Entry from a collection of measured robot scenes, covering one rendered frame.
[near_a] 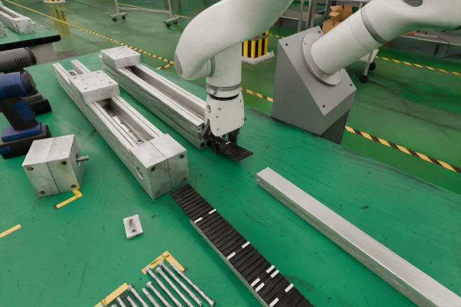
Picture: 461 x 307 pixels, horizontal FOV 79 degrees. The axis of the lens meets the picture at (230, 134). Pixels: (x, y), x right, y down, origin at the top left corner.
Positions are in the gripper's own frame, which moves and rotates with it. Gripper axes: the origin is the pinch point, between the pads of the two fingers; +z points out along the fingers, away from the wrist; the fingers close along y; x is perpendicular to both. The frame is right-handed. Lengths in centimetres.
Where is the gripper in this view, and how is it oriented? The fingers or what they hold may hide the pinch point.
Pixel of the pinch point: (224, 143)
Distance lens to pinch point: 77.4
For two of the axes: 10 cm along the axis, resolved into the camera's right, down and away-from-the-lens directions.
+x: -6.4, -4.2, 6.5
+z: 0.0, 8.4, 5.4
